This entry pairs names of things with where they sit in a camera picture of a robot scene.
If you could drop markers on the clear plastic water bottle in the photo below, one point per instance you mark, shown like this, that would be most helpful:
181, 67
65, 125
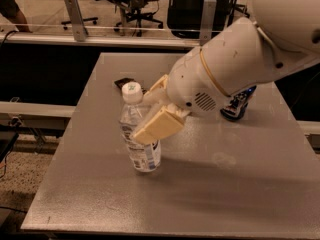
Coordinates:
145, 158

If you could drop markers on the person leg in background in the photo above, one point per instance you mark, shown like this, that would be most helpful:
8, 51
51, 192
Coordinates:
11, 11

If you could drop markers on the grey metal rail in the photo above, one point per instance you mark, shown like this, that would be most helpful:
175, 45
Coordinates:
131, 42

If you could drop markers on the black rxbar chocolate wrapper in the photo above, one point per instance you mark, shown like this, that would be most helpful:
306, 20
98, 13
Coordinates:
121, 82

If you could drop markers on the left metal bracket post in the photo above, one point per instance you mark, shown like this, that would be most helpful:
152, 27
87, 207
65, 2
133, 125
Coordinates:
78, 28

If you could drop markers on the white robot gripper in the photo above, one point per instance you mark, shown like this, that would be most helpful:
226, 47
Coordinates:
192, 83

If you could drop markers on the blue pepsi soda can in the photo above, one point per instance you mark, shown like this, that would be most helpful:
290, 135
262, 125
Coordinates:
238, 105

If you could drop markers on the right metal bracket post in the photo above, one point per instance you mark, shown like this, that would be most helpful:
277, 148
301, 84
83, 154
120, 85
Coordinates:
207, 20

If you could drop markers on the metal bracket post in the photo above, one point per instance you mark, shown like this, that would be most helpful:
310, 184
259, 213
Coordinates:
207, 20
78, 28

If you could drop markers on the black cabinet block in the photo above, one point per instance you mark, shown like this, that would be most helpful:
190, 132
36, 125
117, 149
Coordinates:
184, 17

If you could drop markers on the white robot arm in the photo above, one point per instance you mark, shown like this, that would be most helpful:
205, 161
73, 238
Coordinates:
281, 39

